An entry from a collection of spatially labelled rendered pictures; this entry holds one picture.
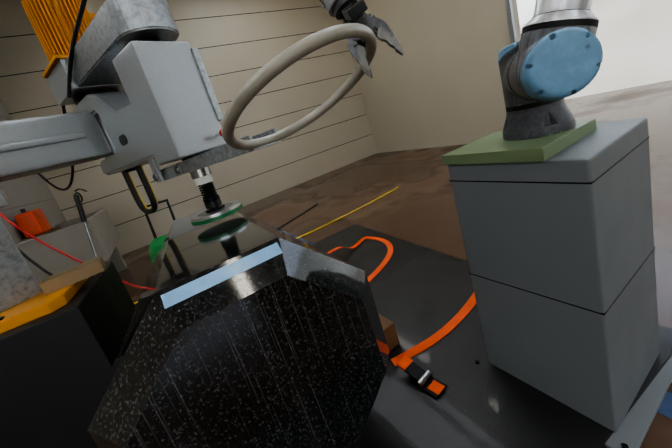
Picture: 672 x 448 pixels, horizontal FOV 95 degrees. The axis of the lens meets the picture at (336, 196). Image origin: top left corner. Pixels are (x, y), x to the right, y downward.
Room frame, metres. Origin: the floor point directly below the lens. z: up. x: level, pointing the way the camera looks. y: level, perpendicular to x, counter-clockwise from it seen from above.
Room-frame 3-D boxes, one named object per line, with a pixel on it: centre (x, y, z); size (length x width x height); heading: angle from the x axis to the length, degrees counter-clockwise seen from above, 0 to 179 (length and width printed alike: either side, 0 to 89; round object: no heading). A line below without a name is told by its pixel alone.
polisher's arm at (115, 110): (1.58, 0.81, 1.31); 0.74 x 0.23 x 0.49; 51
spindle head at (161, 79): (1.37, 0.58, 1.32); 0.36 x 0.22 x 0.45; 51
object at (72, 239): (3.61, 3.07, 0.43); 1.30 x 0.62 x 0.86; 28
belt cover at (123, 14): (1.54, 0.79, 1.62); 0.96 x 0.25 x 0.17; 51
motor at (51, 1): (1.75, 1.02, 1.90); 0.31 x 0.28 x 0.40; 141
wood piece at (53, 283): (1.26, 1.15, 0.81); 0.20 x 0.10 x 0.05; 122
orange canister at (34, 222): (3.40, 3.20, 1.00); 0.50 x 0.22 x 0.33; 28
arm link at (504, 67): (0.93, -0.66, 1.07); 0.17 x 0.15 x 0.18; 159
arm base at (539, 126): (0.94, -0.66, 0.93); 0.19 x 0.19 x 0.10
